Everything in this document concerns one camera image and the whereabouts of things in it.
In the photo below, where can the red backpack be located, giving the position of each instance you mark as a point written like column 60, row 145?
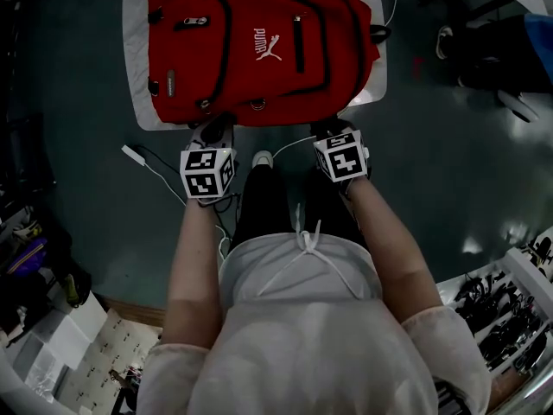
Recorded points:
column 259, row 50

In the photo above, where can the person's white left shoe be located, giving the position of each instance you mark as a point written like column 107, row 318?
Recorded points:
column 262, row 158

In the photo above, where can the person's left forearm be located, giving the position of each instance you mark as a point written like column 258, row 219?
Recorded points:
column 190, row 275

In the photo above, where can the white printed paper sheet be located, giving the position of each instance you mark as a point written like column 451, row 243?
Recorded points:
column 112, row 353

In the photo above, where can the person's black trousers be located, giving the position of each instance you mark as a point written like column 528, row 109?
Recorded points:
column 268, row 206

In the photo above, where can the white power strip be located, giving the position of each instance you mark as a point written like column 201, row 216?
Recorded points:
column 134, row 156

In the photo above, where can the white boxes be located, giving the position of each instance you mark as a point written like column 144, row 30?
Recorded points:
column 60, row 340

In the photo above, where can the yellow-green shoe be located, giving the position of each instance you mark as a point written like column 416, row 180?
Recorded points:
column 70, row 290

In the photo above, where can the person's right forearm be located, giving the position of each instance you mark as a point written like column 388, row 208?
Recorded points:
column 389, row 253

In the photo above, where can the purple bag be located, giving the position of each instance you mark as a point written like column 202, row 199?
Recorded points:
column 28, row 255

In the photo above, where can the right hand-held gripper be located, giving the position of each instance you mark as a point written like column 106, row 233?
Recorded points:
column 345, row 162

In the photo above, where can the person's white shirt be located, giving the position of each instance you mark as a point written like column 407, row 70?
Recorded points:
column 311, row 353

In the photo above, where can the grey marble table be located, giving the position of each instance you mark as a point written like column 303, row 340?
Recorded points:
column 136, row 67

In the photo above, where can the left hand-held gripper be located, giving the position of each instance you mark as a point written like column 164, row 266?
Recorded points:
column 203, row 173

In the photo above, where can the white and black wheeled robot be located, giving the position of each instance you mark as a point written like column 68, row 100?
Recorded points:
column 518, row 106

